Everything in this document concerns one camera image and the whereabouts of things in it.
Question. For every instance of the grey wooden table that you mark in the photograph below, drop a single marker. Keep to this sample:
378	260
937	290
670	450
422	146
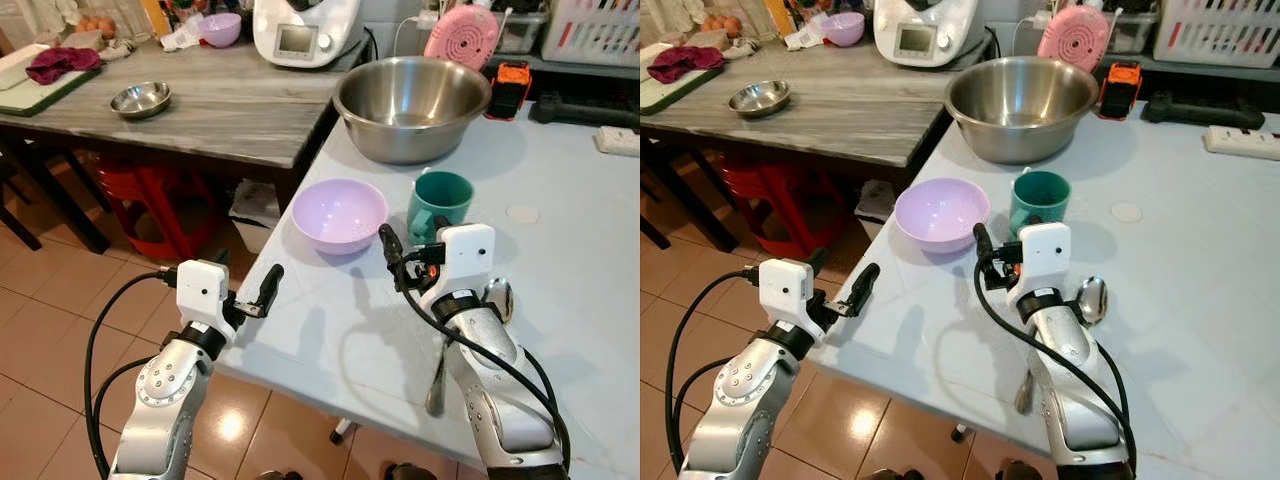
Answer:
240	110
860	110

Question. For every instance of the round white disc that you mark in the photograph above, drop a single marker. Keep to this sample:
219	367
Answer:
523	214
1126	212

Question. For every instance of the small stainless steel bowl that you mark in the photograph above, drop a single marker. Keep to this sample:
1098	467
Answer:
759	98
140	100

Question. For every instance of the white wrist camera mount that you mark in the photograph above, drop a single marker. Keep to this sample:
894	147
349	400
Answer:
468	255
203	292
783	290
1045	252

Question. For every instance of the clear plastic container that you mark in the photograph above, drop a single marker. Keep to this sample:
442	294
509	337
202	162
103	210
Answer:
1132	32
520	32

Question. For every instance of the green mug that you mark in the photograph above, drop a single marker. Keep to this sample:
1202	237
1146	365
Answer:
1040	200
440	205

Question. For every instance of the green and white cutting board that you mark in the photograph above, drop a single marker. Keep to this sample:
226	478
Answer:
655	95
20	95

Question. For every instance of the white kitchen appliance with display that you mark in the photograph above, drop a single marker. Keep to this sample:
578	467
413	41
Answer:
305	30
925	30

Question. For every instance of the white power strip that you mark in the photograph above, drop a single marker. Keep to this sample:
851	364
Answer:
618	141
1240	142

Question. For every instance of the white bin under table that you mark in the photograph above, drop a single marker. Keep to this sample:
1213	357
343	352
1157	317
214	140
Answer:
255	210
875	200

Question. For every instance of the orange and black device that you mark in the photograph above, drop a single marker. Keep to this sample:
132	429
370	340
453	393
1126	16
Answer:
509	88
1120	88

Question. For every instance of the long black tool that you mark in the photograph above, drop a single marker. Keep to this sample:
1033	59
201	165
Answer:
580	110
1200	110

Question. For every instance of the maroon cloth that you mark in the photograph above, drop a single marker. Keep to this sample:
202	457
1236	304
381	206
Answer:
682	63
60	64

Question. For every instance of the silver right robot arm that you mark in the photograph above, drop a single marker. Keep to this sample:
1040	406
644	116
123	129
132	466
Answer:
500	380
1075	380

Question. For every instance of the small purple bowl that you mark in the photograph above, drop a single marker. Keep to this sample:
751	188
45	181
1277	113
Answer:
844	29
220	30

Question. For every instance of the brown eggs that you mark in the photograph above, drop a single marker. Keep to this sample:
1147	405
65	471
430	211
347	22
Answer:
720	24
95	25

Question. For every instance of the crumpled white plastic bag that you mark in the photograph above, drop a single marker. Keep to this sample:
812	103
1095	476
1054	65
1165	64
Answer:
182	36
805	35

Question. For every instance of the white table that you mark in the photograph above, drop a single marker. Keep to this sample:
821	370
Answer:
560	300
1190	320

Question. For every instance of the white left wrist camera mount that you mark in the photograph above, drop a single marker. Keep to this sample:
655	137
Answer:
783	290
203	292

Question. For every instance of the large stainless steel bowl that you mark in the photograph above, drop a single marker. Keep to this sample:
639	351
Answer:
410	100
1020	100

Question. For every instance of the white laundry basket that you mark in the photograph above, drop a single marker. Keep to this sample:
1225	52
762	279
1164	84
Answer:
590	30
1215	30

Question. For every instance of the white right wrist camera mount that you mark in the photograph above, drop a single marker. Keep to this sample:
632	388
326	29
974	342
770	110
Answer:
468	255
1045	252

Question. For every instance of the lilac plastic bowl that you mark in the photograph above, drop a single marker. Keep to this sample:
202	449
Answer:
940	213
335	215

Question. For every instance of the pink round fan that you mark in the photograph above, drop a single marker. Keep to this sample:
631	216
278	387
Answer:
460	38
1073	38

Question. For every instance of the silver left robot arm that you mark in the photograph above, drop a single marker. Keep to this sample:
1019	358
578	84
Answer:
745	400
165	400

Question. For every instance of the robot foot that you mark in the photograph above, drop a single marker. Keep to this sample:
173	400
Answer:
1020	471
408	472

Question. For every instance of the red plastic stool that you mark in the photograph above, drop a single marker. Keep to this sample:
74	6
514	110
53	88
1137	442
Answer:
150	200
770	195

